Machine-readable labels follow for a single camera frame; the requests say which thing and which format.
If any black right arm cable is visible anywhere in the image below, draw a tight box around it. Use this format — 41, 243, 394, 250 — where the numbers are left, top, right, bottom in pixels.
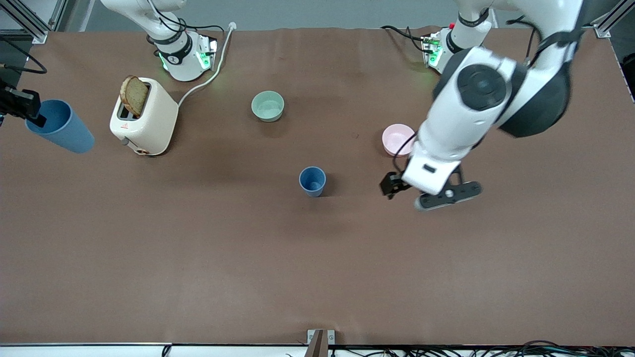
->
146, 0, 226, 50

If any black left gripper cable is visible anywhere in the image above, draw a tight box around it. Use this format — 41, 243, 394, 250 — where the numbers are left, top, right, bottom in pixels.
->
392, 133, 417, 172

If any pink bowl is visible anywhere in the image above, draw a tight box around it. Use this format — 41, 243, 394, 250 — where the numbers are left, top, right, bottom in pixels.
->
382, 124, 416, 157

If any aluminium frame profile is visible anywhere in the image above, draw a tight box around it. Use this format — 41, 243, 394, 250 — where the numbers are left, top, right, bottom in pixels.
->
593, 0, 635, 39
0, 0, 50, 44

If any black cable bundle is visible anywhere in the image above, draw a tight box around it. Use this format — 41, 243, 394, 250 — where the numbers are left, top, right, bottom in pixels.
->
330, 340, 635, 357

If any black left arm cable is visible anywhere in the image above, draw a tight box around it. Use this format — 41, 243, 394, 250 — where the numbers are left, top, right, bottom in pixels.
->
506, 15, 586, 67

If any metal table edge bracket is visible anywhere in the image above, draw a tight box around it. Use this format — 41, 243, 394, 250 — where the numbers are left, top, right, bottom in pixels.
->
307, 329, 336, 357

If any mint green bowl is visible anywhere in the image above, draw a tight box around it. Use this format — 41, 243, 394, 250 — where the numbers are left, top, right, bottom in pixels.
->
251, 90, 285, 122

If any black left base cable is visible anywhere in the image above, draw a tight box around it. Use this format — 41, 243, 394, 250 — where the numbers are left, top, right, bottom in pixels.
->
381, 25, 427, 43

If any white two-slot toaster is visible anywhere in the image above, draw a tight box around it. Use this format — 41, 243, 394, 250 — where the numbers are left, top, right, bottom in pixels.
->
109, 77, 179, 157

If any white toaster power cable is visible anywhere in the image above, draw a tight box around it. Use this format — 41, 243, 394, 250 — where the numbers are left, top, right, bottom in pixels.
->
177, 22, 237, 107

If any brown bread slice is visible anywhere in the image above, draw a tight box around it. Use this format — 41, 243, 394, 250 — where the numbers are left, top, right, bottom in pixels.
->
120, 75, 149, 118

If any blue plastic cup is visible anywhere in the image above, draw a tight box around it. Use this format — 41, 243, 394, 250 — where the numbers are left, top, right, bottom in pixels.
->
299, 166, 327, 198
25, 99, 96, 154

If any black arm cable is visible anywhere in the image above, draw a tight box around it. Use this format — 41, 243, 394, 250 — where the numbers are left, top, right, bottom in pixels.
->
506, 15, 586, 67
146, 0, 226, 50

